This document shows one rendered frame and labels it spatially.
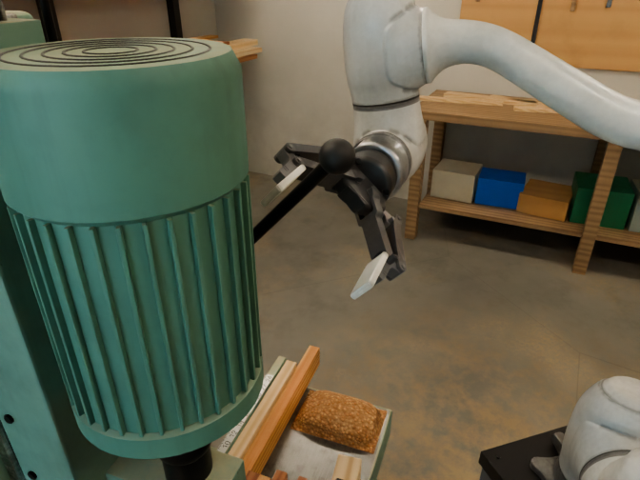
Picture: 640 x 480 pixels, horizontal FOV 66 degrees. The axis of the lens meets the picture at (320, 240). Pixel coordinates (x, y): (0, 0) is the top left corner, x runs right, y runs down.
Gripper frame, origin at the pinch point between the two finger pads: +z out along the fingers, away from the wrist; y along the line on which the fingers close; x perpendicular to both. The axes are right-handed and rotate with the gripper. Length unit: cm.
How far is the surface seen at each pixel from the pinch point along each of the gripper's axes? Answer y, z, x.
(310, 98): 52, -322, -132
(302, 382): -18.8, -15.5, -33.6
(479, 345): -106, -155, -81
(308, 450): -24.6, -5.4, -32.4
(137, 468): -4.5, 16.0, -27.8
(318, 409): -22.2, -10.9, -30.4
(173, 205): 10.0, 19.1, 6.7
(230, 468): -11.5, 12.4, -21.3
